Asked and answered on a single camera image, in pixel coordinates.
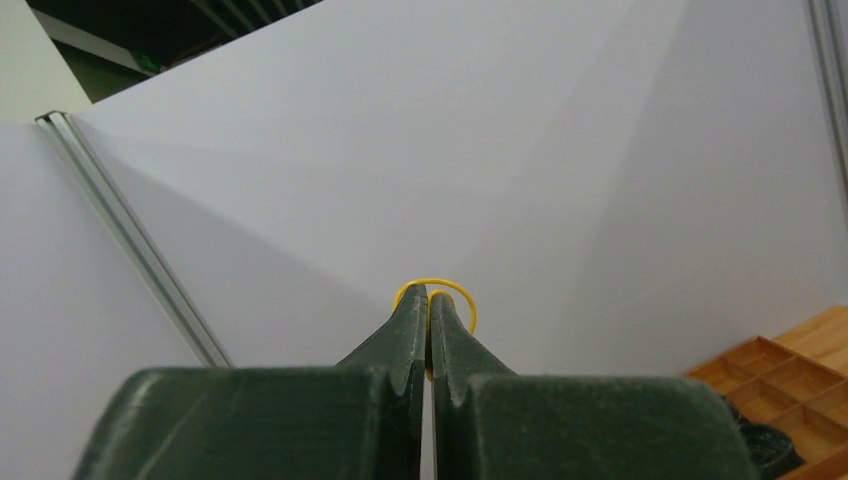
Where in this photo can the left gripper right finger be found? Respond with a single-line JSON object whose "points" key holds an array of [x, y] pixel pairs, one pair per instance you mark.
{"points": [[493, 423]]}

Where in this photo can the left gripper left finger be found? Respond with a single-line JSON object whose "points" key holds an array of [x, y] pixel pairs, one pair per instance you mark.
{"points": [[358, 419]]}

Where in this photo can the rolled belt top left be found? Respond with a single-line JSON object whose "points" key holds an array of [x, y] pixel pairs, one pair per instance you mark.
{"points": [[771, 450]]}

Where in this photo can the wooden compartment tray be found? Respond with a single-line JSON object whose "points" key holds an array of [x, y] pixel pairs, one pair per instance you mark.
{"points": [[771, 384]]}

